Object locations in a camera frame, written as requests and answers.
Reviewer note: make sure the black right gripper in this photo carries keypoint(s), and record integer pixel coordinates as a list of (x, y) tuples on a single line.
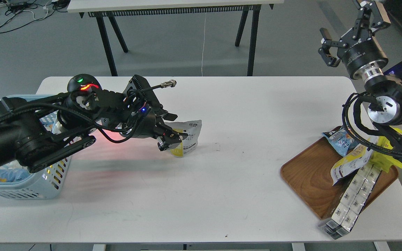
[(372, 17)]

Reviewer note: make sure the blue snack bag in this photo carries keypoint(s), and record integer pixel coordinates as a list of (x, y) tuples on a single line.
[(340, 140)]

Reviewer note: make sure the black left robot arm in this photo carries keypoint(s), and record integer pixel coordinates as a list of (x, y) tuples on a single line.
[(39, 134)]

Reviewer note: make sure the silver packet strip pack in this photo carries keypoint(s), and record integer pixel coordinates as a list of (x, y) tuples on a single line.
[(344, 210)]

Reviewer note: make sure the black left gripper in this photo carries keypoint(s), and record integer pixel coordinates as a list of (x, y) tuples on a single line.
[(141, 123)]

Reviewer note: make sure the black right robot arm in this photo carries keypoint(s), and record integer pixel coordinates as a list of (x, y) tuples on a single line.
[(374, 117)]

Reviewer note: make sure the black barcode scanner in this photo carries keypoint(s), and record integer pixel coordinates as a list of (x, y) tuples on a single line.
[(83, 85)]

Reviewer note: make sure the blue snack packet in basket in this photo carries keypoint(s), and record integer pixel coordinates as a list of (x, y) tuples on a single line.
[(13, 175)]

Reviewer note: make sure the yellow white nut snack pouch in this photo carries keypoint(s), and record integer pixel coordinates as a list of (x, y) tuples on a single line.
[(192, 129)]

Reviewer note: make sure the yellow cartoon snack bag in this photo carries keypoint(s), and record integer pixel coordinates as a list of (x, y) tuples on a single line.
[(382, 161)]

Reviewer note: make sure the brown wooden tray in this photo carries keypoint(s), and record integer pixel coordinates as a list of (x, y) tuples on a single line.
[(308, 174)]

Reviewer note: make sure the light blue plastic basket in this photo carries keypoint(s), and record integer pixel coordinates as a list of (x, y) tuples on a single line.
[(45, 184)]

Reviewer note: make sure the white background table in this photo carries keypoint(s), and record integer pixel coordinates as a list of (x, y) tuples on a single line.
[(99, 9)]

